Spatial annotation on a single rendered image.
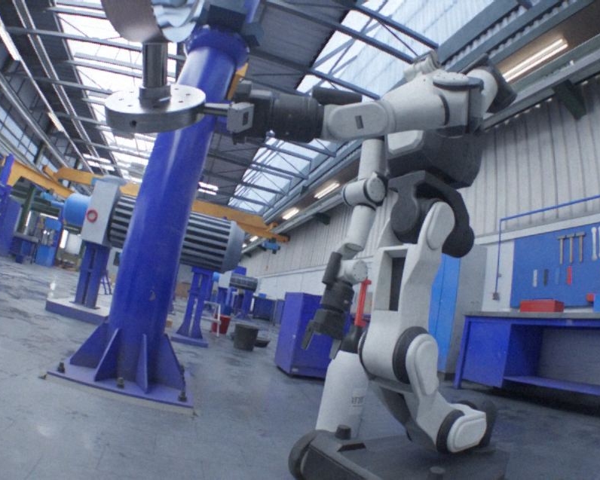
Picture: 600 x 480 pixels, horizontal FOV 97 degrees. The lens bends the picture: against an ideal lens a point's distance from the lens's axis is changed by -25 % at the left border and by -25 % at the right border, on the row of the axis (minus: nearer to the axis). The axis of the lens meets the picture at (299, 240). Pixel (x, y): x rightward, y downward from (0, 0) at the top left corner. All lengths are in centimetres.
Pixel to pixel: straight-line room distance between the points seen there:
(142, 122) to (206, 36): 177
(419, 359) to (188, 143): 161
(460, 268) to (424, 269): 378
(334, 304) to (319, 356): 214
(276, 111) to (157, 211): 132
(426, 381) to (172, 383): 140
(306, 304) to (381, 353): 221
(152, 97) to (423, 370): 81
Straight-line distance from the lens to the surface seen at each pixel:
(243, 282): 1074
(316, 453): 110
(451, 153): 98
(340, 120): 63
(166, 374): 196
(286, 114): 63
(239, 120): 61
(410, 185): 94
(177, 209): 191
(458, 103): 74
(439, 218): 90
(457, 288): 461
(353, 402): 168
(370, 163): 116
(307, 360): 309
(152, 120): 63
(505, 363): 368
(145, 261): 185
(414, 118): 70
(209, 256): 386
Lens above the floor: 57
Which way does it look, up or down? 11 degrees up
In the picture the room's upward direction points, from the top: 11 degrees clockwise
